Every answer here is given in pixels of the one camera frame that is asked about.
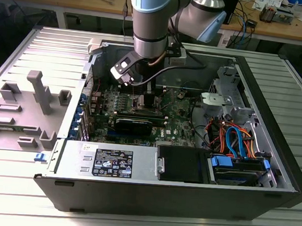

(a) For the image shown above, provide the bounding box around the silver CPU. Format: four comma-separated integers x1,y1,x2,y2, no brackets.
136,94,146,110

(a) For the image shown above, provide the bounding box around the black RAM slot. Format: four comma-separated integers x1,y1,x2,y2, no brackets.
120,86,168,97
114,109,167,120
113,114,168,127

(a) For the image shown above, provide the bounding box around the CPU socket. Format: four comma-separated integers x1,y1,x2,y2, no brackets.
131,93,159,114

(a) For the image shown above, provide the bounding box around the blue expansion slot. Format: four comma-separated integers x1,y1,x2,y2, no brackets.
105,130,121,141

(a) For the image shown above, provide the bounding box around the black graphics card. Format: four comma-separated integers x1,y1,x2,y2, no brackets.
112,116,155,139

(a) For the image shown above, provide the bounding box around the green motherboard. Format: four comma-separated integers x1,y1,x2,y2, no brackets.
86,80,203,151

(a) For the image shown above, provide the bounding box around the silver metal drive cage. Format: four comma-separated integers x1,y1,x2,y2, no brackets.
206,64,249,111

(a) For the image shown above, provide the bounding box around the wooden desk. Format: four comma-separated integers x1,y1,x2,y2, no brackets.
0,0,302,49

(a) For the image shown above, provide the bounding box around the silver power supply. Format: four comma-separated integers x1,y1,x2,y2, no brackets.
54,138,162,182

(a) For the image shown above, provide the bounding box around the black PC case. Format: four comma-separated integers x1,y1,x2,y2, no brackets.
30,32,302,226

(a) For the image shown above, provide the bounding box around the blue plastic clip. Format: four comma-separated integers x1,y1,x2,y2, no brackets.
33,152,47,163

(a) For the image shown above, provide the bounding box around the small copper transformer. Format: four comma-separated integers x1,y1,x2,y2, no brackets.
260,3,278,23

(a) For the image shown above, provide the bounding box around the grey parts rack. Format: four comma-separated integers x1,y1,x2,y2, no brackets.
0,67,75,156

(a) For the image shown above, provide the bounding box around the hard disk in blue carrier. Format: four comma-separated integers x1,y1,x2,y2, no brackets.
205,152,272,190

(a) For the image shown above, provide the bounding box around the white printed card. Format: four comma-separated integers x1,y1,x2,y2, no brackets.
252,0,287,12

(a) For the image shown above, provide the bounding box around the grey desk device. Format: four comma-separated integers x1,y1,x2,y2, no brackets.
275,7,297,25

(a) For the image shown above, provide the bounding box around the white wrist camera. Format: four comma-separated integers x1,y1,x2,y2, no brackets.
109,49,140,88

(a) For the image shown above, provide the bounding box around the copper coloured hose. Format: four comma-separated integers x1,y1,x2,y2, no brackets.
147,50,168,68

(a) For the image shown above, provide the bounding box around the black camera cable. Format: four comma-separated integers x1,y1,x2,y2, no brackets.
130,46,209,93

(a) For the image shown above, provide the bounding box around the blue wire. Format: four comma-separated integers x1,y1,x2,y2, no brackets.
224,125,250,160

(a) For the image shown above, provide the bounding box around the orange wire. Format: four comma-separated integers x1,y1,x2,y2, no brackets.
237,128,259,159

